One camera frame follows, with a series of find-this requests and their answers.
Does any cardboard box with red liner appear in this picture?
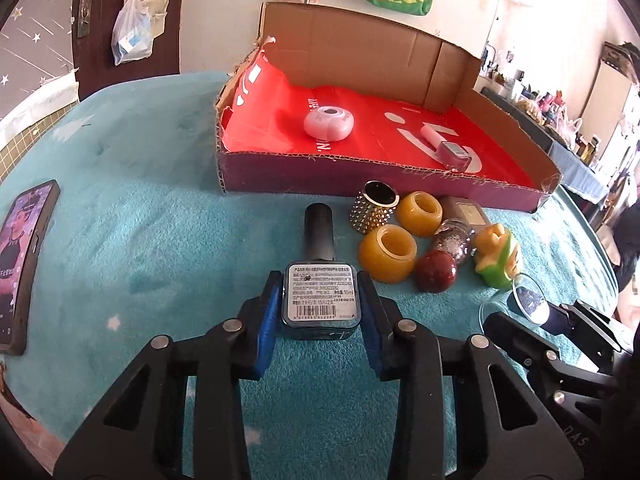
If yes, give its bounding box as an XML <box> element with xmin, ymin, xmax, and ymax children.
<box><xmin>216</xmin><ymin>2</ymin><xmax>561</xmax><ymax>212</ymax></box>

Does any black nail polish bottle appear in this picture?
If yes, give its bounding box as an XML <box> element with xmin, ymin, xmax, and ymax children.
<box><xmin>280</xmin><ymin>203</ymin><xmax>361</xmax><ymax>340</ymax></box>

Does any studded black gold cup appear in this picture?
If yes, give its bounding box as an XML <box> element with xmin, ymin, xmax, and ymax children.
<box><xmin>348</xmin><ymin>180</ymin><xmax>400</xmax><ymax>235</ymax></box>

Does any teal fluffy blanket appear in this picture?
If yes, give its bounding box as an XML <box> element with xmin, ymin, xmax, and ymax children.
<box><xmin>0</xmin><ymin>70</ymin><xmax>618</xmax><ymax>480</ymax></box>

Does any door handle plate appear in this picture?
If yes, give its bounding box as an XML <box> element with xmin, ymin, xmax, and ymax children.
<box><xmin>76</xmin><ymin>0</ymin><xmax>112</xmax><ymax>40</ymax></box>

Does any pink round Melody case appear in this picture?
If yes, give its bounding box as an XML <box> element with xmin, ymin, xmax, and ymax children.
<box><xmin>303</xmin><ymin>106</ymin><xmax>355</xmax><ymax>142</ymax></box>

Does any clear plastic cup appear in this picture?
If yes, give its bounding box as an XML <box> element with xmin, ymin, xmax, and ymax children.
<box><xmin>478</xmin><ymin>273</ymin><xmax>550</xmax><ymax>333</ymax></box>

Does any amber ring holder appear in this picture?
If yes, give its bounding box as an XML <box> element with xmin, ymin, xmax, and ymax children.
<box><xmin>396</xmin><ymin>191</ymin><xmax>442</xmax><ymax>238</ymax></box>
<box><xmin>358</xmin><ymin>224</ymin><xmax>418</xmax><ymax>284</ymax></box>

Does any brown square compact case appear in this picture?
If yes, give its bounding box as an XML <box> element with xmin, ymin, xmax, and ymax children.
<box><xmin>439</xmin><ymin>196</ymin><xmax>491</xmax><ymax>231</ymax></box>

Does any glitter bottle with red cap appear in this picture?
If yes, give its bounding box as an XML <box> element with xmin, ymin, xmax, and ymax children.
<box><xmin>414</xmin><ymin>219</ymin><xmax>474</xmax><ymax>294</ymax></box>

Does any pink nail polish bottle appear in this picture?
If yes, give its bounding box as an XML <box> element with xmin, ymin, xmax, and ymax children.
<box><xmin>420</xmin><ymin>124</ymin><xmax>472</xmax><ymax>172</ymax></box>

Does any dark brown door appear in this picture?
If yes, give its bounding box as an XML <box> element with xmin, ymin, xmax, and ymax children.
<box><xmin>72</xmin><ymin>0</ymin><xmax>182</xmax><ymax>100</ymax></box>

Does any green avocado toy figure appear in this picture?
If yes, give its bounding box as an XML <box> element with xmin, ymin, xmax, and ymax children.
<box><xmin>473</xmin><ymin>223</ymin><xmax>522</xmax><ymax>289</ymax></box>

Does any dark side table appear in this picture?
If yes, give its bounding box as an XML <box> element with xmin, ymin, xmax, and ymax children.
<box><xmin>480</xmin><ymin>87</ymin><xmax>608</xmax><ymax>205</ymax></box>

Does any black smartphone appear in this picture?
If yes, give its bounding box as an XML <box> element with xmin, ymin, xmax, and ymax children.
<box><xmin>0</xmin><ymin>180</ymin><xmax>60</xmax><ymax>356</ymax></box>

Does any hanging plastic bag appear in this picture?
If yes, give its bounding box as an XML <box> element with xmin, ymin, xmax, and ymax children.
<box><xmin>111</xmin><ymin>0</ymin><xmax>153</xmax><ymax>66</ymax></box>

